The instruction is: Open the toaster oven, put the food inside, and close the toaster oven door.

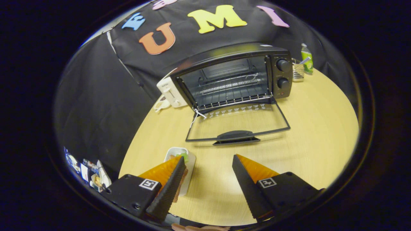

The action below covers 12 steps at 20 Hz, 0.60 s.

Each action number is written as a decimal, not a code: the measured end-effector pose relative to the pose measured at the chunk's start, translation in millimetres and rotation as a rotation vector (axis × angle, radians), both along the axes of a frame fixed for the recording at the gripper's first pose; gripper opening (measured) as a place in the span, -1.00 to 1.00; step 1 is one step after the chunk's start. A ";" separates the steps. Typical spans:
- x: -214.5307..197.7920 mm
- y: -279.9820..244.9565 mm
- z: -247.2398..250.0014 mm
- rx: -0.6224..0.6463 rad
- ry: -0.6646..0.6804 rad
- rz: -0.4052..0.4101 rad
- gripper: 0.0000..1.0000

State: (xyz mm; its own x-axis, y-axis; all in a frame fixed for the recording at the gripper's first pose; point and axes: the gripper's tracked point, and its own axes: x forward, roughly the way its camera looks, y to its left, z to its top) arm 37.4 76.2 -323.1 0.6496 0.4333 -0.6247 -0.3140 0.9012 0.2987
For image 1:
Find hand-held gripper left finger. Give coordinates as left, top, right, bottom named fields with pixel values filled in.
left=108, top=156, right=187, bottom=223

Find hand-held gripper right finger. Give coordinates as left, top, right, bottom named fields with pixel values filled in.
left=232, top=154, right=325, bottom=222

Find white bread sandwich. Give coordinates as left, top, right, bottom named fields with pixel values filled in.
left=169, top=152, right=189, bottom=203

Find black toaster oven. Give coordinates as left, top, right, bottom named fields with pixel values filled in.
left=170, top=43, right=293, bottom=146

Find white food plate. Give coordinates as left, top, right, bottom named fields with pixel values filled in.
left=164, top=147, right=196, bottom=197

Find white pop-up toaster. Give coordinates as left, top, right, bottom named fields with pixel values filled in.
left=156, top=77, right=188, bottom=108

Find pile of assorted packets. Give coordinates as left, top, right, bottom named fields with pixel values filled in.
left=64, top=147, right=112, bottom=193

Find clear glass cup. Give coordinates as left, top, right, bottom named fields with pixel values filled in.
left=292, top=57, right=311, bottom=82

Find green drink bottle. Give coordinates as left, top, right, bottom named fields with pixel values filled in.
left=301, top=43, right=313, bottom=74

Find metal wire oven rack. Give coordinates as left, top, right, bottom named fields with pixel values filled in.
left=194, top=77, right=273, bottom=109

